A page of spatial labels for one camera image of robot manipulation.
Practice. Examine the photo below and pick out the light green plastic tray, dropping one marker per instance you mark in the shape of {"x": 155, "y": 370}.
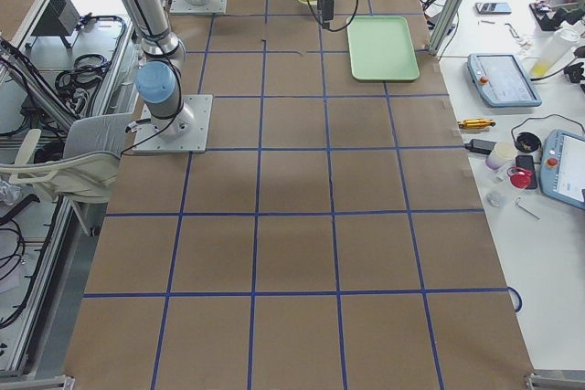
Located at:
{"x": 380, "y": 49}

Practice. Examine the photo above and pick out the black smartphone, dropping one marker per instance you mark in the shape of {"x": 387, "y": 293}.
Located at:
{"x": 493, "y": 9}

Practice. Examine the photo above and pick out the blue teach pendant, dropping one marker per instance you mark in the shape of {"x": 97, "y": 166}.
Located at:
{"x": 561, "y": 172}
{"x": 501, "y": 80}

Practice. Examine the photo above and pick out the white paper cup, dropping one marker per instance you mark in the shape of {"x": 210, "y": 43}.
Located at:
{"x": 501, "y": 154}

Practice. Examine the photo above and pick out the clear bottle yellow liquid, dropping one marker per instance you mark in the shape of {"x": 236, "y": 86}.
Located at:
{"x": 560, "y": 43}

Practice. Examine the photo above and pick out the red round lid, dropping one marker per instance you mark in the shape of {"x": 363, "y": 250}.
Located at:
{"x": 519, "y": 177}

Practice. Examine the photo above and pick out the silver allen key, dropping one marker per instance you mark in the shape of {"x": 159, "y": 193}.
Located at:
{"x": 519, "y": 204}

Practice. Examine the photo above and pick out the grey white chair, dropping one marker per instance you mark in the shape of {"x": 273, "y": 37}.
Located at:
{"x": 87, "y": 170}

